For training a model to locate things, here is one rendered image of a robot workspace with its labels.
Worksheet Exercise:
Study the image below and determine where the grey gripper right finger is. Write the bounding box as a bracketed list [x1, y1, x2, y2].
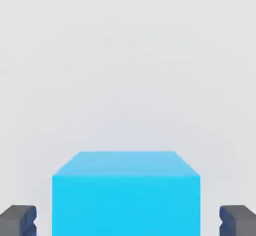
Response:
[219, 205, 256, 236]

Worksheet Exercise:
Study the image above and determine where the small light blue cube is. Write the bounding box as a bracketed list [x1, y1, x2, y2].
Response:
[51, 151, 201, 236]

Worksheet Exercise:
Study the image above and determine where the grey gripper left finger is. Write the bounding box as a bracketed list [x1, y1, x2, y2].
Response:
[0, 205, 38, 236]

